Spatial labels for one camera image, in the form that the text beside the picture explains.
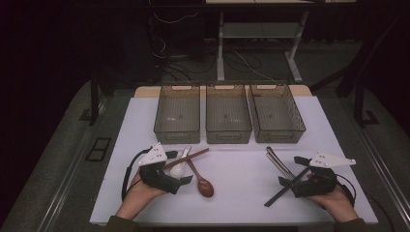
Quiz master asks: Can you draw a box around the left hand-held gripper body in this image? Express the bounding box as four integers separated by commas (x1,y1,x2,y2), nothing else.
138,142,182,195

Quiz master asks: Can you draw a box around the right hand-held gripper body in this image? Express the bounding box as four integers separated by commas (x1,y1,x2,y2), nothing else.
291,152,357,198

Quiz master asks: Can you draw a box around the white ceramic spoon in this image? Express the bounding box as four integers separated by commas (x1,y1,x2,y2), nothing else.
169,145,192,180

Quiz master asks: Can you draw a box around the brown wooden spoon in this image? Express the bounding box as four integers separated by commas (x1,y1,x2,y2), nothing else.
186,158,215,198

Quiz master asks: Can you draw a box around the person's left hand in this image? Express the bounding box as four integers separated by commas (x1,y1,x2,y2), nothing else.
120,172,168,215

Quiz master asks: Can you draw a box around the person's right hand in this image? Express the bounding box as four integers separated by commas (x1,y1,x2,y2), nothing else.
306,186,360,224

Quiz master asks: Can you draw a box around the black metal stand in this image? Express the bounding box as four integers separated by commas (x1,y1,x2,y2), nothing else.
78,72,107,127
352,80,381,129

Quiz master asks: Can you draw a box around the white metal desk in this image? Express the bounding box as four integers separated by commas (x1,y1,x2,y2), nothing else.
204,0,358,83

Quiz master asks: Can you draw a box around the left hand-held gripper black cable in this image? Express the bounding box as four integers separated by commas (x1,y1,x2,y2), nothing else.
121,146,153,201

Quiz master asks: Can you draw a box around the hand-held gripper black cable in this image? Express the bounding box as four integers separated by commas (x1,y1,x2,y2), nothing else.
121,146,153,201
335,173,358,208

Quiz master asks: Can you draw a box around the right hand-held gripper black cable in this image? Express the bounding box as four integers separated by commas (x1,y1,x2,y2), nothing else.
335,173,358,208

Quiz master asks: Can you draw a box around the black floor frame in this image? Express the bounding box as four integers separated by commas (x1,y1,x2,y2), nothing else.
84,136,112,163

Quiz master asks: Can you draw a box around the metal floor rail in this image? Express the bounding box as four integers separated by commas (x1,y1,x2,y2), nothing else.
40,102,109,232
356,127,410,223

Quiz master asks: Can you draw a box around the black floor cable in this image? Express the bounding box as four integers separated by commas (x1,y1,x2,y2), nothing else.
369,195,396,232

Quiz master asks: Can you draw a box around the black floor cables bundle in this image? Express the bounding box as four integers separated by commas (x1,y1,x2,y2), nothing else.
149,18,220,83

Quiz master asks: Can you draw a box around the white floor cable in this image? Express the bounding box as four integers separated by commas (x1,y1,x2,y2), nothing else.
231,48,277,82

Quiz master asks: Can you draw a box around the white hanging cable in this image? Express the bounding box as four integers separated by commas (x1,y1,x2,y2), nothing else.
152,11,200,25

